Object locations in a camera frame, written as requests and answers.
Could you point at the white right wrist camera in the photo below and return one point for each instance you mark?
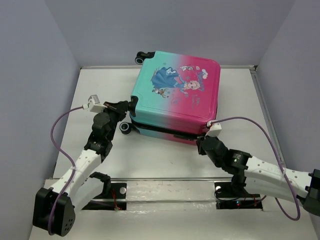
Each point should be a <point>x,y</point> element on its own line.
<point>214,129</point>

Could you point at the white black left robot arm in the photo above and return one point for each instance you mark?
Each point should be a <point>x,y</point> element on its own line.
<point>55,208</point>

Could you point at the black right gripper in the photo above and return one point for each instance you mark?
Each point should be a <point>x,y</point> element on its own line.
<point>199,141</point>

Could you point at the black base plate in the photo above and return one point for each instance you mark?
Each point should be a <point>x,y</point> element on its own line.
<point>114,200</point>
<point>227,199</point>

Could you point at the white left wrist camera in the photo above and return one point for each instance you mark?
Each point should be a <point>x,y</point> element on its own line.
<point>93,105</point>

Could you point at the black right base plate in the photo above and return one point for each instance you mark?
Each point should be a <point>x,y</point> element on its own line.
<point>227,199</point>

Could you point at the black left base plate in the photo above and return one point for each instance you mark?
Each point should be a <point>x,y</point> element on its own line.
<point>114,200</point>

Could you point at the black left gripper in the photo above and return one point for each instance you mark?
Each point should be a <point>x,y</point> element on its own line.
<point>119,108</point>

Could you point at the pink teal kids suitcase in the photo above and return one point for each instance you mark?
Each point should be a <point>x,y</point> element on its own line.
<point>174,97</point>

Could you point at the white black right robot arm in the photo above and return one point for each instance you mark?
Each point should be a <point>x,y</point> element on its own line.
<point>252,175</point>

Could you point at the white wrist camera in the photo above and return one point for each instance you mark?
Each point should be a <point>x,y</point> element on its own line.
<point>214,129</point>
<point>93,105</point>

